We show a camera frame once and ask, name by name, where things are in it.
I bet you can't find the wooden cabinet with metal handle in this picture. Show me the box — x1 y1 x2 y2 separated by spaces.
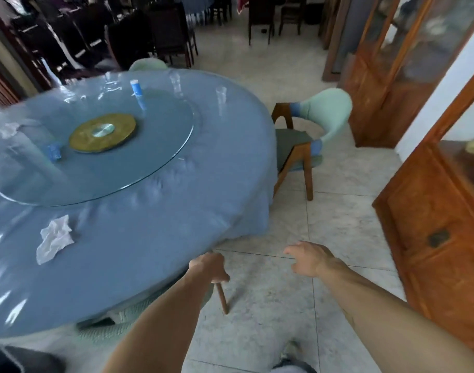
372 61 474 360

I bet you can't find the small blue packet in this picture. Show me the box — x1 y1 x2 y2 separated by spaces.
45 142 63 163

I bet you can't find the person's grey shoe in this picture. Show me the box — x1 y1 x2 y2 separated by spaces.
274 339 319 373

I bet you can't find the brown wooden door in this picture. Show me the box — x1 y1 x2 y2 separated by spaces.
0 4 53 109

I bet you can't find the person's left hand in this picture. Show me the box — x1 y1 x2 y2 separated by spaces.
187 252 230 285

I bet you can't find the mint chair with ribbed back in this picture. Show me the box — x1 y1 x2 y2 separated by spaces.
75 250 230 344

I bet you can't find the blue round tablecloth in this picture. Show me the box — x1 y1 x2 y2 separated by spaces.
0 69 278 341

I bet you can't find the large crumpled white tissue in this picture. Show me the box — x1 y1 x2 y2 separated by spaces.
36 214 76 266

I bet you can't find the person's right forearm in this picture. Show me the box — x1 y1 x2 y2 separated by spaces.
318 258 474 373

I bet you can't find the mint armchair with wooden legs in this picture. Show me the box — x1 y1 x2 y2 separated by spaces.
271 88 353 202

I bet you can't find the round glass turntable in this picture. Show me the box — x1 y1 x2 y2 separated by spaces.
0 88 195 208

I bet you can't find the dark clothing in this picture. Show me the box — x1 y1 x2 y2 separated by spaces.
0 345 66 373

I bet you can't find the gold turntable base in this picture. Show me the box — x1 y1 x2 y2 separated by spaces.
68 113 137 154

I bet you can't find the person's left forearm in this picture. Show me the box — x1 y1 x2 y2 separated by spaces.
102 268 207 373

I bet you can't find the person's right hand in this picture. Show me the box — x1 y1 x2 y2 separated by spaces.
283 241 339 278

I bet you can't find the tall wooden glass cabinet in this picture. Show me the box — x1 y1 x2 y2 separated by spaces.
337 0 474 149

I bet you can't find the group of dark dining chairs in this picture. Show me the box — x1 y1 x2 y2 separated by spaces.
11 0 314 80

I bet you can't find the table with pale blue cloth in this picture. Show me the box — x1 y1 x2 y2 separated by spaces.
174 0 216 27

